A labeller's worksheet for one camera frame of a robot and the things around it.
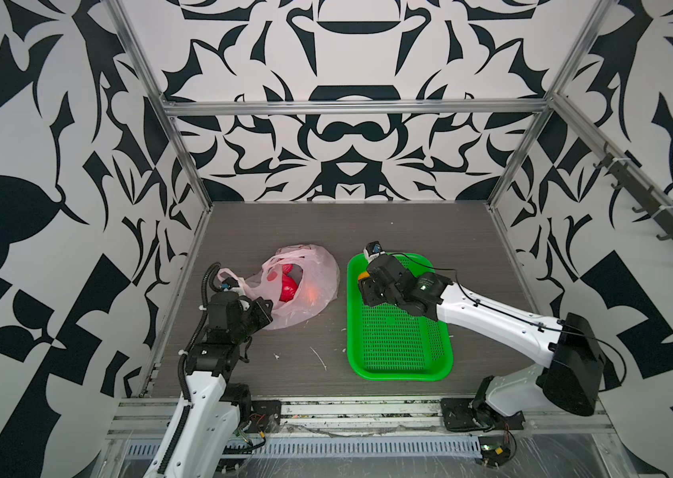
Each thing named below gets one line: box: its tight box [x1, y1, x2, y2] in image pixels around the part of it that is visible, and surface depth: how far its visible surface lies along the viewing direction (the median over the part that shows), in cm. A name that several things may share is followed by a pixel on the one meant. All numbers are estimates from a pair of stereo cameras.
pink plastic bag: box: [216, 243, 341, 331], surface depth 88 cm
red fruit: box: [278, 263, 299, 303], surface depth 89 cm
